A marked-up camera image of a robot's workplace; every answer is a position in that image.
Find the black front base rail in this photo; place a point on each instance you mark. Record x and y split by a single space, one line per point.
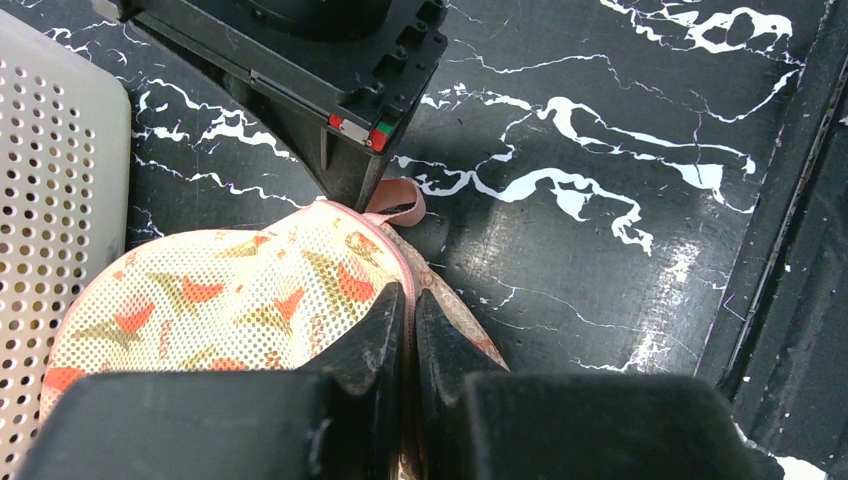
777 350

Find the cream perforated laundry basket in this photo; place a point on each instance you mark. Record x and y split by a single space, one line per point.
65 163

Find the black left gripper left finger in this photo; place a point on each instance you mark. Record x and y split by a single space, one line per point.
336 417

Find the floral mesh laundry bag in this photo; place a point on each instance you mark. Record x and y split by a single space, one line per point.
237 300

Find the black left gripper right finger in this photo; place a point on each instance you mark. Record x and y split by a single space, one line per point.
480 421

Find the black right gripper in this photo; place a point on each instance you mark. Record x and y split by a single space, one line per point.
344 78

